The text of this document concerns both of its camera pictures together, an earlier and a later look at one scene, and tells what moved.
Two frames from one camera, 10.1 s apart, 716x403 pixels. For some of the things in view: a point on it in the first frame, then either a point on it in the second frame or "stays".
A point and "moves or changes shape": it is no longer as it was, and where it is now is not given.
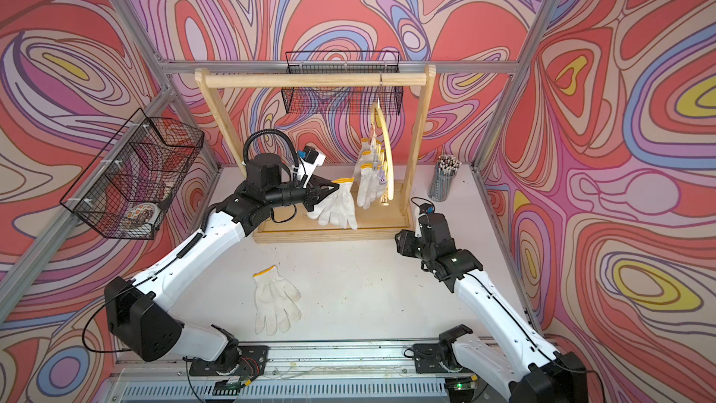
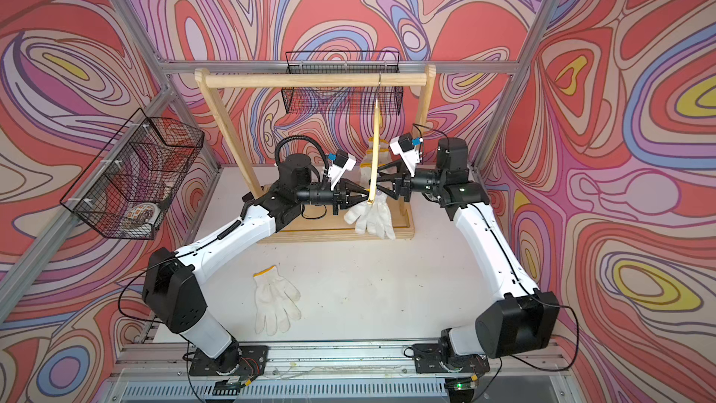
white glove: (275, 301) stays
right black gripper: (405, 243) to (402, 185)
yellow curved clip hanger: (379, 119) moves or changes shape
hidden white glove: (337, 207) moves or changes shape
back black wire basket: (346, 99) stays
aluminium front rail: (301, 372) stays
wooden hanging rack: (390, 219) stays
